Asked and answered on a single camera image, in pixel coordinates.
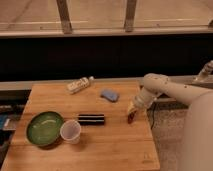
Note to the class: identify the wooden table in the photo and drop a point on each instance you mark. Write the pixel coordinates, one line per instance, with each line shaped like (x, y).
(114, 146)

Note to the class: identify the blue sponge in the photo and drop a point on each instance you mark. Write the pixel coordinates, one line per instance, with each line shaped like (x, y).
(110, 95)

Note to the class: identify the white plastic bottle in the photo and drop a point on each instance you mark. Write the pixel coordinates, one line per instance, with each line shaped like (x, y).
(80, 84)

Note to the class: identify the clear plastic cup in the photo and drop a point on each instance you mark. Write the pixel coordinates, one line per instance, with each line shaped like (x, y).
(70, 131)

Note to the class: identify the left window frame post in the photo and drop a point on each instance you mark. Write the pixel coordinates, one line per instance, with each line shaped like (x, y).
(64, 16)

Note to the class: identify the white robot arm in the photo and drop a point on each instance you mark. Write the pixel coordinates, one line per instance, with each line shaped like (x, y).
(196, 151)

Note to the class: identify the clutter at left edge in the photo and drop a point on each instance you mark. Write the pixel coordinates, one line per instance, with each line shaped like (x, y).
(9, 117)

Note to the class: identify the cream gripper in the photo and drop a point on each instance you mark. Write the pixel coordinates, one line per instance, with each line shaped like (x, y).
(132, 109)

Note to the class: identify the black rectangular box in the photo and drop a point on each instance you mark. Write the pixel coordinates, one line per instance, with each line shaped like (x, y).
(91, 119)

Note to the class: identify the green ceramic bowl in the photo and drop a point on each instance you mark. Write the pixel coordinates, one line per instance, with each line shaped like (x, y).
(44, 128)

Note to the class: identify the grey object at right edge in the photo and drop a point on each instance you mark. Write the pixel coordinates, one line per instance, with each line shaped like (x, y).
(205, 72)

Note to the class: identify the window frame post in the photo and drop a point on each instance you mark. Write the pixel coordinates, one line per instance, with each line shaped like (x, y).
(130, 15)
(64, 16)

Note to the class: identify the right window frame post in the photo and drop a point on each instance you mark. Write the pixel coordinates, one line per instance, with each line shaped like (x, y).
(130, 15)

